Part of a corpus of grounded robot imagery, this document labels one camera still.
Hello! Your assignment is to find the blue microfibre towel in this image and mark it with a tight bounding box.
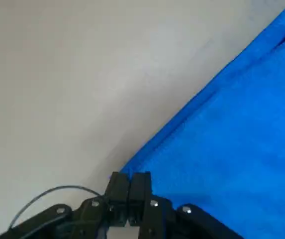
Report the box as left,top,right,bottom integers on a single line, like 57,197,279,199
118,0,285,239

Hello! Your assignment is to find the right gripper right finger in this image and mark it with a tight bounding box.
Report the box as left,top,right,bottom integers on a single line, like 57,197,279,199
129,171,245,239

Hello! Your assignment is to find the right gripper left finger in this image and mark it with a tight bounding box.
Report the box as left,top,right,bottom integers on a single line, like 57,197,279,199
0,171,131,239

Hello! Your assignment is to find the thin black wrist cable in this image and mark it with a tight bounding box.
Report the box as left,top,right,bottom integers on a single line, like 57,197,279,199
7,185,103,229

